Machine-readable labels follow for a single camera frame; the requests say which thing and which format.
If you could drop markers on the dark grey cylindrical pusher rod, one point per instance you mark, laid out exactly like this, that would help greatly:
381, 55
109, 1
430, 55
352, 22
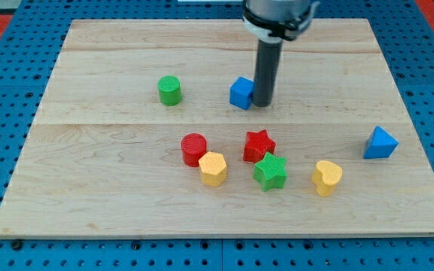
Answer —
266, 67

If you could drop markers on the blue cube block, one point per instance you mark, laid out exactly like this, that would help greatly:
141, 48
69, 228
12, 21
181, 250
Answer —
241, 93

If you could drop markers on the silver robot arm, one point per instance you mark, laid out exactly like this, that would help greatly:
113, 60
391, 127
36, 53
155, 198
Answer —
274, 22

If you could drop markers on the red star block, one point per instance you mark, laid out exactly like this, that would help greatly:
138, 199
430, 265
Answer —
257, 145

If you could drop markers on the green cylinder block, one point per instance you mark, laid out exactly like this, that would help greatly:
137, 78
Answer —
169, 89

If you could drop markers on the green star block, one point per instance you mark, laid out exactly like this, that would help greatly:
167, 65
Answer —
270, 172

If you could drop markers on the red cylinder block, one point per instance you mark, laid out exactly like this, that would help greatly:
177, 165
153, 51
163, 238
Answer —
193, 147

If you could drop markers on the yellow hexagon block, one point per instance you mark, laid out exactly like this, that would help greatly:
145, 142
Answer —
213, 169

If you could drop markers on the yellow heart block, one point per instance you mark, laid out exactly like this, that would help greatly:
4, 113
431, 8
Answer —
326, 175

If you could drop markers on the blue triangle block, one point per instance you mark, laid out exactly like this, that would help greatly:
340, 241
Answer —
380, 144

